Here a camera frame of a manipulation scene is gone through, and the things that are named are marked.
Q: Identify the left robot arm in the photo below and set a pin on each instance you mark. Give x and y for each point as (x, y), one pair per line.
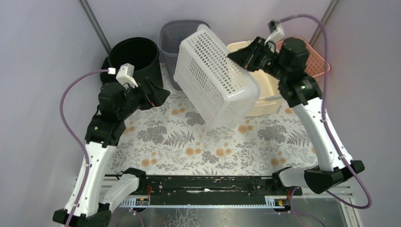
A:
(100, 142)

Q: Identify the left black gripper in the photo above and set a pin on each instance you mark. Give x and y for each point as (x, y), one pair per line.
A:
(148, 92)

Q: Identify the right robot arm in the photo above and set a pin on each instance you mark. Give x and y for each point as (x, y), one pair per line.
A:
(303, 95)

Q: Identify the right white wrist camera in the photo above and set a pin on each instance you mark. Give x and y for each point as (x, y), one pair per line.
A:
(276, 31)

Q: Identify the black round waste bin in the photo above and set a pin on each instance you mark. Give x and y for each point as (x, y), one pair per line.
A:
(143, 54)

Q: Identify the white perforated plastic basket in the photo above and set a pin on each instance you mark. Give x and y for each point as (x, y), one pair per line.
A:
(221, 91)

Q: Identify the floral patterned table mat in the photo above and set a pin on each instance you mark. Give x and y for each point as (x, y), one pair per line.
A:
(174, 140)

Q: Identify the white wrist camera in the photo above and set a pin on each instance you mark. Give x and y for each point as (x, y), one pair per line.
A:
(276, 31)
(124, 75)

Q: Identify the black cloth in corner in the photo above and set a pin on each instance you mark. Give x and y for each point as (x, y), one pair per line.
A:
(104, 76)

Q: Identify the pink perforated plastic basket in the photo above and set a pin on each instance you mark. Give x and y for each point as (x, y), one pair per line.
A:
(315, 64)

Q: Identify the cream plastic laundry basket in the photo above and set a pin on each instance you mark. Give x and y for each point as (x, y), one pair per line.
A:
(268, 88)

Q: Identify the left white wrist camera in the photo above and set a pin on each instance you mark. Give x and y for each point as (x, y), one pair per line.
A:
(124, 75)

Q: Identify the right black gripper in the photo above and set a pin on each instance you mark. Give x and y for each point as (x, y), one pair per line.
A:
(247, 57)

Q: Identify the aluminium frame rail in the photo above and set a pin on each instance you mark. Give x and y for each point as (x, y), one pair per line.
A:
(134, 188)

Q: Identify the grey ribbed waste bin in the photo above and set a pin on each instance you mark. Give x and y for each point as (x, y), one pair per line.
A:
(171, 35)

